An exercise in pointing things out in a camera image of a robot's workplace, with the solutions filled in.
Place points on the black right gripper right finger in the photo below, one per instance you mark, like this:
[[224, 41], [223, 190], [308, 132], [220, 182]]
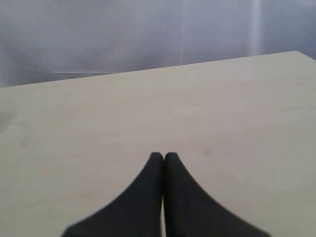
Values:
[[189, 211]]

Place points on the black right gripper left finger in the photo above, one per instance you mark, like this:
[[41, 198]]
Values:
[[134, 213]]

